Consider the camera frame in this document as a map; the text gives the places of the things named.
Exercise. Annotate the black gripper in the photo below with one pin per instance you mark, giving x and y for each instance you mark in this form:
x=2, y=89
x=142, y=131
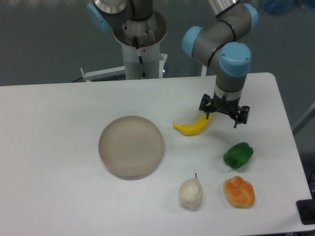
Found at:
x=239, y=114

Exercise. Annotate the yellow toy banana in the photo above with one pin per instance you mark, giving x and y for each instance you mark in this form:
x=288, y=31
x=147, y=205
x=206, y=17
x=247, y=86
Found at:
x=196, y=127

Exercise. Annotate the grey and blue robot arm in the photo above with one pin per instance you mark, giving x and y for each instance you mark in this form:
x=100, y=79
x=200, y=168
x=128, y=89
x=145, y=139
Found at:
x=216, y=47

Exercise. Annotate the green toy bell pepper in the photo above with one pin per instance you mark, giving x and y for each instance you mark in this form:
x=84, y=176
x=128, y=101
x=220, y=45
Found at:
x=238, y=155

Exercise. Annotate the grey metal table leg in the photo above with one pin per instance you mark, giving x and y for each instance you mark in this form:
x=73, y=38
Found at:
x=304, y=119

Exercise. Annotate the orange toy bread roll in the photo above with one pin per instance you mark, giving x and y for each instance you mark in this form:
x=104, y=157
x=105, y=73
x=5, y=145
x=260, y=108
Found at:
x=238, y=192

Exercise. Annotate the white toy pear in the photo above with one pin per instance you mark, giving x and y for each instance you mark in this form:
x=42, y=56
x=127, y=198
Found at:
x=191, y=193

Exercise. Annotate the beige round plate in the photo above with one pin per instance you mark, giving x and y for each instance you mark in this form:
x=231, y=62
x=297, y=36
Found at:
x=131, y=147

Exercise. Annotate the blue plastic bag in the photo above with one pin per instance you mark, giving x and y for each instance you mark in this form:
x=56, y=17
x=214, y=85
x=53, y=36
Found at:
x=276, y=7

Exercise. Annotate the black device at table edge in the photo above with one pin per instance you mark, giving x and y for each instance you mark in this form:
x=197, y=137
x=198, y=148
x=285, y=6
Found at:
x=306, y=210

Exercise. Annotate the white right metal bracket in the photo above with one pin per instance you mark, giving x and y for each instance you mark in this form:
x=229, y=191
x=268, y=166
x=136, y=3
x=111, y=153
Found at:
x=203, y=71

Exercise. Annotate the white metal bracket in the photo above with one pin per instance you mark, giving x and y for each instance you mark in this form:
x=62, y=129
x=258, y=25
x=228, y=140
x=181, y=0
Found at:
x=103, y=75
x=203, y=71

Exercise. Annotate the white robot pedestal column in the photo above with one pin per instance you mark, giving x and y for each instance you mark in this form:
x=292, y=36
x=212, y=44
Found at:
x=140, y=42

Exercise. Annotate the white left metal bracket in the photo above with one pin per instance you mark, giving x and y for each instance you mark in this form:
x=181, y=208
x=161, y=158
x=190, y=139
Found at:
x=103, y=75

